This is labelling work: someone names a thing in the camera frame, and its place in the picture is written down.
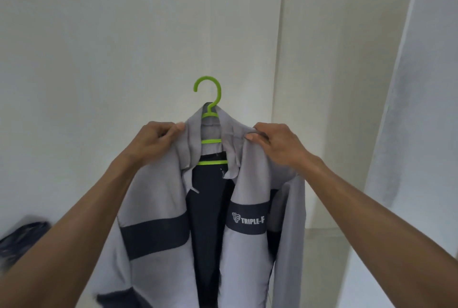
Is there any person's right hand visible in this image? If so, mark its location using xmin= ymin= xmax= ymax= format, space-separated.
xmin=244 ymin=122 xmax=314 ymax=172

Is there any person's left hand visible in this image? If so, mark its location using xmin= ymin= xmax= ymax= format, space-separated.
xmin=124 ymin=121 xmax=186 ymax=168

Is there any grey and navy work jacket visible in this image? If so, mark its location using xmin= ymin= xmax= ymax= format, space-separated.
xmin=86 ymin=103 xmax=307 ymax=308

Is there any person's left forearm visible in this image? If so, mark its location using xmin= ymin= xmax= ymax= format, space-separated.
xmin=0 ymin=152 xmax=144 ymax=308

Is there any person's right forearm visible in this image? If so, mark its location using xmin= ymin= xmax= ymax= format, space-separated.
xmin=295 ymin=154 xmax=458 ymax=308

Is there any green plastic clothes hanger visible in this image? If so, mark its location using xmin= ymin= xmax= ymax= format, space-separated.
xmin=193 ymin=76 xmax=229 ymax=166

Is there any dark blue cloth bundle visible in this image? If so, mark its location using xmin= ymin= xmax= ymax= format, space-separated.
xmin=0 ymin=221 xmax=52 ymax=269

